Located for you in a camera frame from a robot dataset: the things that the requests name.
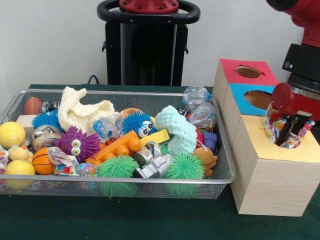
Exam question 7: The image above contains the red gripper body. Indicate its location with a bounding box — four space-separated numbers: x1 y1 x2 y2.
270 82 320 122

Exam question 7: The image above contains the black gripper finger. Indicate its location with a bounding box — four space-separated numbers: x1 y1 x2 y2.
294 117 306 138
276 115 297 147

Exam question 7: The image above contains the colourful polka dot cloth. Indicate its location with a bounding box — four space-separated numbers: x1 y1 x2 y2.
265 104 317 150

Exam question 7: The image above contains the wooden box with three holes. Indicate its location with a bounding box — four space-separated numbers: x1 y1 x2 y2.
214 59 320 217

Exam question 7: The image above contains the mint green foam cloth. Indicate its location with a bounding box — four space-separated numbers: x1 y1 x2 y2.
155 105 198 156

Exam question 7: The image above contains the green spiky ball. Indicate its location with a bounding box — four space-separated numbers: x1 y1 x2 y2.
96 155 139 197
165 152 206 198

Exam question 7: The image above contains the blue spiky ball with eyes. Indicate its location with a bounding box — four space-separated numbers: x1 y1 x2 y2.
121 111 158 138

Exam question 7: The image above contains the dark green table cloth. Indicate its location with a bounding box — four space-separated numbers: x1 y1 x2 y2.
0 84 320 240

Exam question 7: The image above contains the orange plastic toy block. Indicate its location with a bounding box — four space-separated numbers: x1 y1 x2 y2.
86 130 142 165

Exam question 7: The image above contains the cream knitted cloth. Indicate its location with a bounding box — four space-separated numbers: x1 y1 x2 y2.
58 86 117 135

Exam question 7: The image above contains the purple furry monster toy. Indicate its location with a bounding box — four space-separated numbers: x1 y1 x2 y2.
54 126 101 160

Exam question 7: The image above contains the orange toy basketball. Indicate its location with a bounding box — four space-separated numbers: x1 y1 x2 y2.
32 147 55 175

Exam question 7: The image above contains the yellow ball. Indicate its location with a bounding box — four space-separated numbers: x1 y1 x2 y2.
4 159 36 190

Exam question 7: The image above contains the wire mesh bin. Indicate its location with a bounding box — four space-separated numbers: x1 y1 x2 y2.
0 89 237 200

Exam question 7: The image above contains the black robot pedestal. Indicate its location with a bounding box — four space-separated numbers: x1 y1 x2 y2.
97 0 201 87

